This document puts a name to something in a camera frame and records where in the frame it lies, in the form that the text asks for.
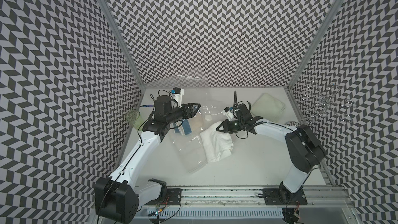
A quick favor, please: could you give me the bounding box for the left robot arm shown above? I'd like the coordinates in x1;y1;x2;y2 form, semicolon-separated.
94;95;201;224

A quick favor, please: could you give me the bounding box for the clear plastic vacuum bag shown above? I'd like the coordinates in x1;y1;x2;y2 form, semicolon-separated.
146;76;246;175

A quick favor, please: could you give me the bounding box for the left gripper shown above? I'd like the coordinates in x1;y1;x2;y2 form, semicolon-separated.
165;102;200;123

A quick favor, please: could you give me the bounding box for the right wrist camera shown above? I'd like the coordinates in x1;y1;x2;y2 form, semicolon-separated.
222;107;236;121

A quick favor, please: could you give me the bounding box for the white towel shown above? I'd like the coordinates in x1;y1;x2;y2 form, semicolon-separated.
200;121;234;163

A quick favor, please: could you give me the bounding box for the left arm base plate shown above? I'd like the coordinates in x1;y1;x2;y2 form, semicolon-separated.
144;188;182;206

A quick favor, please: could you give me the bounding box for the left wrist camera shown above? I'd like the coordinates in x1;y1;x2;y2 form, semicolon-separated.
171;87;184;107

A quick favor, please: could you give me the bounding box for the pale green folded cloth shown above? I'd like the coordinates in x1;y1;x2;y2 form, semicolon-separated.
250;93;286;122

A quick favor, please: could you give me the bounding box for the aluminium frame rail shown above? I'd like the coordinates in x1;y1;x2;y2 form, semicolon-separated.
93;186;358;209

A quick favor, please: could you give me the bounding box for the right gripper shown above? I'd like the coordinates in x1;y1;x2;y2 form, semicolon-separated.
216;118;244;133

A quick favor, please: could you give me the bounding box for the blue and cream towel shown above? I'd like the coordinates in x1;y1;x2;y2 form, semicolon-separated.
171;116;203;136

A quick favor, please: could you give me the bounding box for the green plastic cup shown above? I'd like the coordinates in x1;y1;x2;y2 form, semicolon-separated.
125;109;144;131

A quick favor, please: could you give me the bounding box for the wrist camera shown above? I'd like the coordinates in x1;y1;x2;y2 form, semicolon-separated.
171;87;184;107
222;107;236;121

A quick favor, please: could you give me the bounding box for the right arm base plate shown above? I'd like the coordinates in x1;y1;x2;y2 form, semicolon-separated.
262;188;308;206

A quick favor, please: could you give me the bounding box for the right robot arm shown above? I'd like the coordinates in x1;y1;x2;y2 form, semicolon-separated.
216;104;327;194

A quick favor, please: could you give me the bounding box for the white vacuum bag valve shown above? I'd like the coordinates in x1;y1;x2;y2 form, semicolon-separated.
204;115;212;121

